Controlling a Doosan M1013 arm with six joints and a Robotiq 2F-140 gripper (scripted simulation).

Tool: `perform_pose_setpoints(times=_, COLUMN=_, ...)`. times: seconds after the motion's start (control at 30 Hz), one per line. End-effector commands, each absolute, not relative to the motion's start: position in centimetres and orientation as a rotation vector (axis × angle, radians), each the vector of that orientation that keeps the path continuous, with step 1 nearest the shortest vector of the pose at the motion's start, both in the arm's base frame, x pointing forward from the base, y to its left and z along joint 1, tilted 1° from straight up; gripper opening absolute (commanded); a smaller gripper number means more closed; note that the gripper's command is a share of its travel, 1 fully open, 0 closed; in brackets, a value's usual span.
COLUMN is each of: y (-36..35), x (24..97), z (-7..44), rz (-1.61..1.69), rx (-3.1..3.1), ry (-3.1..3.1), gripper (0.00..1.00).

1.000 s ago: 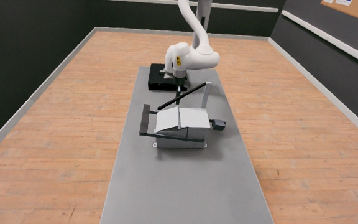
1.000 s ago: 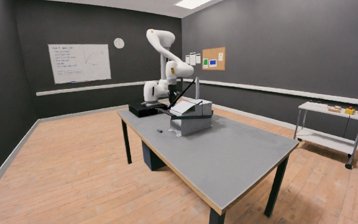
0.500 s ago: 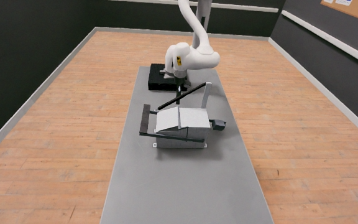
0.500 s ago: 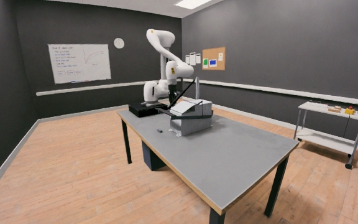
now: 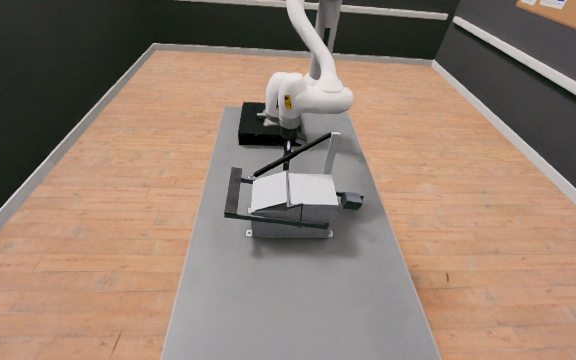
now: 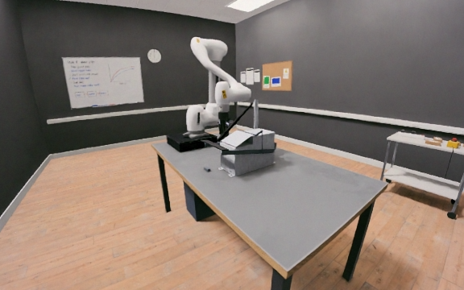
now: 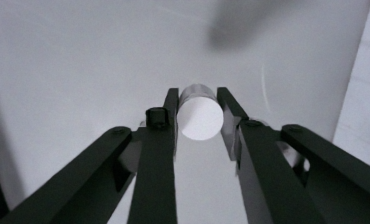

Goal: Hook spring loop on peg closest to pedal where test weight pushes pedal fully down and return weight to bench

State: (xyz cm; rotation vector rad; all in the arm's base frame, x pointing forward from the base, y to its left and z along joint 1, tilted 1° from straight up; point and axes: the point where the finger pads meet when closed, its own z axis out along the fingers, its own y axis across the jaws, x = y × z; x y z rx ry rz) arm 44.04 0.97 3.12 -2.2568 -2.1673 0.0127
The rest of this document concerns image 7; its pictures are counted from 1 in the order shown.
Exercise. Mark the white cylinder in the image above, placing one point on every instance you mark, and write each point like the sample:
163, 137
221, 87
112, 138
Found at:
199, 115

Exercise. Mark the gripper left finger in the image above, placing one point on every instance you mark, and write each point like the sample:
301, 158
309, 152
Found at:
84, 190

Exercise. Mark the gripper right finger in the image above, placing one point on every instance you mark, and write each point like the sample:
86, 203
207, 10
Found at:
271, 188

